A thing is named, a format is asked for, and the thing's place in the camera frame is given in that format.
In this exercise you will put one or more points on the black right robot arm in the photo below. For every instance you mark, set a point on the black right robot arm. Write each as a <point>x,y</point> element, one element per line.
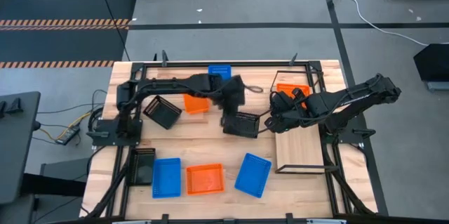
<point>350,99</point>

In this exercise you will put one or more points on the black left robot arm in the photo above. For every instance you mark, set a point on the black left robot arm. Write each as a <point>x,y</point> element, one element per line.
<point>165,87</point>

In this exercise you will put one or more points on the orange plastic basket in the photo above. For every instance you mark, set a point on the orange plastic basket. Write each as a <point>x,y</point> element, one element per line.
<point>286,88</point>
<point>205,180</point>
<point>196,106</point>

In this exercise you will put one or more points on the silver aluminium bar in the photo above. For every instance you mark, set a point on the silver aluminium bar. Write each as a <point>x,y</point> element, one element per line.
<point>131,222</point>
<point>326,222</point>

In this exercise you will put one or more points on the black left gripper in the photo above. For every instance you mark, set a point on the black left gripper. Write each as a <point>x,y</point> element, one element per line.
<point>228,92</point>

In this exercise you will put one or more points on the black desk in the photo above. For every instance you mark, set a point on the black desk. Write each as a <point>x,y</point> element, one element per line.
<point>17,146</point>

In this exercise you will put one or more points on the wooden shelf with black legs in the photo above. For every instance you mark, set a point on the wooden shelf with black legs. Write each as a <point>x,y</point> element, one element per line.
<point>298,150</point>

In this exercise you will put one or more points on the black plastic basket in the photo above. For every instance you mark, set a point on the black plastic basket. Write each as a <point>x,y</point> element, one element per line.
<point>243,125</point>
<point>141,169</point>
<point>162,113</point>

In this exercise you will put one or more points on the dark desk base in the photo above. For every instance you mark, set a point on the dark desk base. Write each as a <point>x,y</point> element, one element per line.
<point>56,182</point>

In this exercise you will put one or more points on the black floor-standing equipment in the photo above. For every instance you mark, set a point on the black floor-standing equipment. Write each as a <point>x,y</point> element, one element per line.
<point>435,62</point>

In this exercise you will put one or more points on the black hazard-striped floor mat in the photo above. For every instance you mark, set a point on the black hazard-striped floor mat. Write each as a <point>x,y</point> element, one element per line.
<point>52,41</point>

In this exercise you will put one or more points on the black power adapter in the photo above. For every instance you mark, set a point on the black power adapter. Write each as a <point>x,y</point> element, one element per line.
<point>68,135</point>

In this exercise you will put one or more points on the black desk clamp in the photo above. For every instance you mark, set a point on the black desk clamp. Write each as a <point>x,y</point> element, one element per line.
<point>3,107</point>
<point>14,106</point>

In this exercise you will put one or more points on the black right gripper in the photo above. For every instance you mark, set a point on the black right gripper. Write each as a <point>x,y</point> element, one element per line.
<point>298,110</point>

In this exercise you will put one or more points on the blue plastic basket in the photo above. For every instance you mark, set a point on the blue plastic basket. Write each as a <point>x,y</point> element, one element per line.
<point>252,175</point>
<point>166,178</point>
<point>219,70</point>

